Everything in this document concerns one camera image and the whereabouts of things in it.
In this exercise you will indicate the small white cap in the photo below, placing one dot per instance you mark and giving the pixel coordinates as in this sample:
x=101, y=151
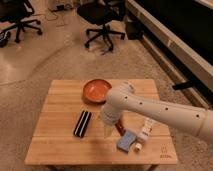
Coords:
x=138, y=147

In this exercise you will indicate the black office chair left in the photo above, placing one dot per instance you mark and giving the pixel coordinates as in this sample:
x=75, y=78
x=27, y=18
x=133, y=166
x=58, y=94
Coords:
x=17, y=12

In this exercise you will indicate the wooden table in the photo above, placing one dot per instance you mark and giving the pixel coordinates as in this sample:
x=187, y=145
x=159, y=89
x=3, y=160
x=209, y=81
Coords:
x=53, y=141

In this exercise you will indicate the white bottle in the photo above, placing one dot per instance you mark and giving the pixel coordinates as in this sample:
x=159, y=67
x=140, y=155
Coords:
x=146, y=130

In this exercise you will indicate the black office chair centre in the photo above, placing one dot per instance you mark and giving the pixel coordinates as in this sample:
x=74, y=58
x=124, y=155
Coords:
x=101, y=14

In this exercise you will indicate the orange bowl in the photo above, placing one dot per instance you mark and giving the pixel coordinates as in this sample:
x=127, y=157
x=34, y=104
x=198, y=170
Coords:
x=95, y=90

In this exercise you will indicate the red brown marker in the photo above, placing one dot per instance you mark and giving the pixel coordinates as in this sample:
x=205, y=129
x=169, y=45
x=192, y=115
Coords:
x=120, y=128

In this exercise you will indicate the blue sponge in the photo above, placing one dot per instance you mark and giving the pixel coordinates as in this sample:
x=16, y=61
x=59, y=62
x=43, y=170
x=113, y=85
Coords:
x=125, y=142

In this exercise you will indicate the black white striped eraser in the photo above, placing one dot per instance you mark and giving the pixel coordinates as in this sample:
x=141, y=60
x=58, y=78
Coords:
x=82, y=124

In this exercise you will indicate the black office chair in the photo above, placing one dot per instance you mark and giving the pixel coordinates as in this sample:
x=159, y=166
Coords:
x=101, y=14
x=17, y=12

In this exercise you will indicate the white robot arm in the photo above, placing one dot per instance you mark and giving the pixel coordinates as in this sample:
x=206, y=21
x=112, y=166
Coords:
x=195, y=121

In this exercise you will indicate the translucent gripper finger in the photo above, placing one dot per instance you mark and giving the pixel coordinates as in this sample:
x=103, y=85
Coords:
x=108, y=129

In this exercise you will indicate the black box on floor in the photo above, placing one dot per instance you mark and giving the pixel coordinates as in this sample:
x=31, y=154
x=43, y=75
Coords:
x=134, y=30

